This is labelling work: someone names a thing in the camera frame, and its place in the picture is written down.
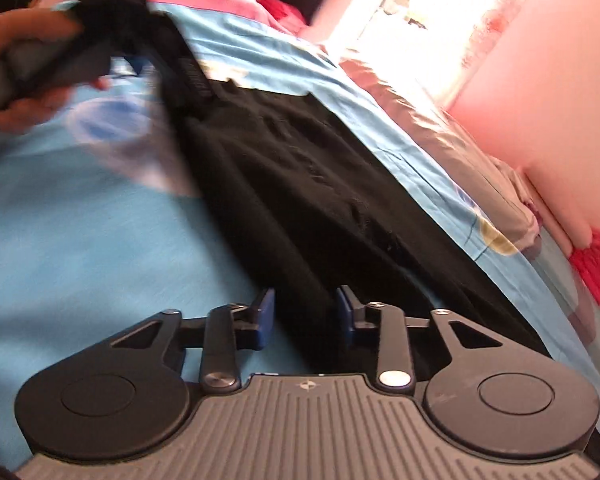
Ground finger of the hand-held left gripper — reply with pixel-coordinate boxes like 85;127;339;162
107;35;153;78

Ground blue printed bed sheet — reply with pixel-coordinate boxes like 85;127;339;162
0;0;600;461

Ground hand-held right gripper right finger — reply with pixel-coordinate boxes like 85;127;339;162
335;285;503;392

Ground red knitted cloth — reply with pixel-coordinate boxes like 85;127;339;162
567;232;600;307

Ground teal grey striped cloth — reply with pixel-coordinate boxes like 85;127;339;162
522;232;600;391

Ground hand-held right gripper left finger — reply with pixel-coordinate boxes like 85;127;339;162
111;287;276;395

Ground black pants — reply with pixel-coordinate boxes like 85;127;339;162
147;2;600;466

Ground beige blanket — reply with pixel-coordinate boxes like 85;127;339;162
337;47;543;261

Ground red clothes pile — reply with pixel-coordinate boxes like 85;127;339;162
259;0;308;36

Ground person's left hand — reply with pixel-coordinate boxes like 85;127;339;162
0;7;112;133

